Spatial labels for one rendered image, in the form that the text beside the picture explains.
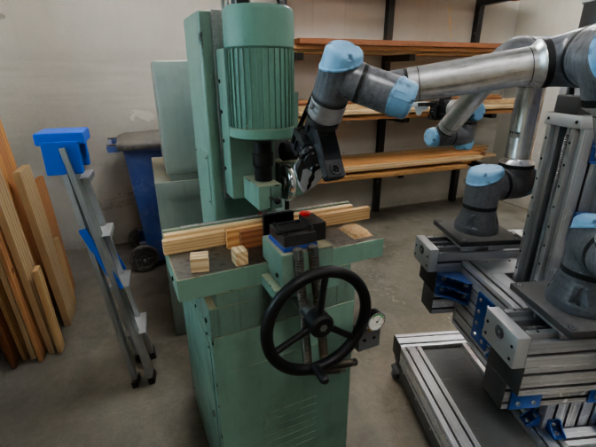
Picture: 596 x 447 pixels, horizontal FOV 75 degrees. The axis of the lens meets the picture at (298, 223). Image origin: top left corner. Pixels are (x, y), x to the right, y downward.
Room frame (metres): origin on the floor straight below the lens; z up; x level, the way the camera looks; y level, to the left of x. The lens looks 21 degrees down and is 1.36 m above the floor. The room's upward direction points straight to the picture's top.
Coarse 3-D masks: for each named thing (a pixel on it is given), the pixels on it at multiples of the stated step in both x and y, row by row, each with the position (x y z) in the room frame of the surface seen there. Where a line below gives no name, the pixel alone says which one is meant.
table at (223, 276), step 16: (336, 224) 1.16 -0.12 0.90; (336, 240) 1.03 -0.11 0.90; (352, 240) 1.03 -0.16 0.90; (368, 240) 1.03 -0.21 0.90; (176, 256) 0.93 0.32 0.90; (208, 256) 0.93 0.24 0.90; (224, 256) 0.93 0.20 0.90; (256, 256) 0.93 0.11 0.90; (336, 256) 0.99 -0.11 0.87; (352, 256) 1.01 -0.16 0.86; (368, 256) 1.03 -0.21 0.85; (176, 272) 0.84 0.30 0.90; (208, 272) 0.84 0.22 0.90; (224, 272) 0.85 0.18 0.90; (240, 272) 0.87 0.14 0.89; (256, 272) 0.88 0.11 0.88; (176, 288) 0.81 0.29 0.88; (192, 288) 0.82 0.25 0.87; (208, 288) 0.83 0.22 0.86; (224, 288) 0.85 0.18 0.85; (272, 288) 0.82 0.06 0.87
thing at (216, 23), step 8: (216, 16) 1.20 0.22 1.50; (216, 24) 1.20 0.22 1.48; (216, 32) 1.19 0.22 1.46; (216, 40) 1.19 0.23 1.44; (216, 48) 1.19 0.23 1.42; (216, 64) 1.19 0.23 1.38; (216, 72) 1.19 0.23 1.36; (216, 80) 1.19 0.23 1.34; (216, 88) 1.19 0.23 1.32; (216, 96) 1.20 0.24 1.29; (224, 176) 1.19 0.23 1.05; (224, 184) 1.19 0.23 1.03; (224, 192) 1.19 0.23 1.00
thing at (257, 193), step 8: (248, 176) 1.12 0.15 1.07; (248, 184) 1.09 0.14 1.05; (256, 184) 1.03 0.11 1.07; (264, 184) 1.03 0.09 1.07; (272, 184) 1.03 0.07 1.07; (280, 184) 1.04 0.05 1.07; (248, 192) 1.09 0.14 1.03; (256, 192) 1.03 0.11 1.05; (264, 192) 1.02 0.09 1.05; (272, 192) 1.03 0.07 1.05; (280, 192) 1.04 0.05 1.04; (248, 200) 1.10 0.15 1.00; (256, 200) 1.03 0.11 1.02; (264, 200) 1.02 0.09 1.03; (272, 200) 1.03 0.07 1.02; (264, 208) 1.02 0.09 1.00
